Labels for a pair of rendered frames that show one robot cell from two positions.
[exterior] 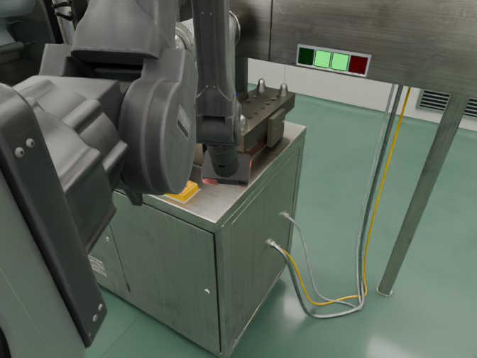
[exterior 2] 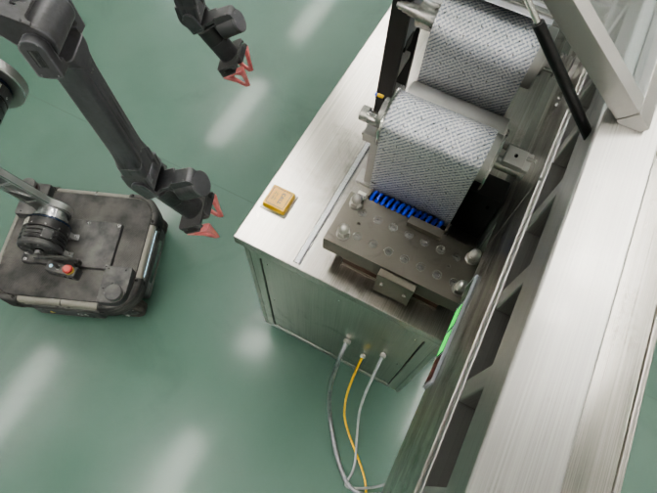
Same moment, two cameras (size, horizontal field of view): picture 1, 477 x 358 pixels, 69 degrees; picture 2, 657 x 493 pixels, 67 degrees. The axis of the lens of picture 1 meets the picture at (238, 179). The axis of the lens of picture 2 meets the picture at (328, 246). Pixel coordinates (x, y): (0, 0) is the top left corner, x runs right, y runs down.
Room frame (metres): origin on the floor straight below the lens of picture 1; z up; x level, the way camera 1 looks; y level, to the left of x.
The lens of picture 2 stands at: (0.89, -0.57, 2.16)
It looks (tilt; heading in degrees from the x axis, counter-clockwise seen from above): 65 degrees down; 83
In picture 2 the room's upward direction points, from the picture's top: 5 degrees clockwise
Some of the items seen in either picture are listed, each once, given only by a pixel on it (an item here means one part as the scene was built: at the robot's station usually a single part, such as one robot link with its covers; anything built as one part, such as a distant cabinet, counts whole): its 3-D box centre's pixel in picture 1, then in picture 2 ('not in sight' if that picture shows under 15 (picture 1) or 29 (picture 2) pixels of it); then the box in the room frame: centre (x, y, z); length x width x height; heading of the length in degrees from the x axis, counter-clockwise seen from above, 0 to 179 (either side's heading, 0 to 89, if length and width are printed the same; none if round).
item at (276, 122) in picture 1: (276, 127); (393, 288); (1.12, -0.14, 0.97); 0.10 x 0.03 x 0.11; 149
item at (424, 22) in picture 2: not in sight; (431, 17); (1.22, 0.41, 1.34); 0.06 x 0.06 x 0.06; 59
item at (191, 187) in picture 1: (182, 189); (279, 200); (0.83, 0.17, 0.91); 0.07 x 0.07 x 0.02; 59
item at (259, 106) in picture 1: (252, 114); (405, 251); (1.16, -0.05, 1.00); 0.40 x 0.16 x 0.06; 149
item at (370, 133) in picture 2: not in sight; (372, 149); (1.10, 0.24, 1.05); 0.06 x 0.05 x 0.31; 149
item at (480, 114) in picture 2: not in sight; (451, 122); (1.28, 0.23, 1.18); 0.26 x 0.12 x 0.12; 149
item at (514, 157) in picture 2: not in sight; (517, 158); (1.37, 0.03, 1.28); 0.06 x 0.05 x 0.02; 149
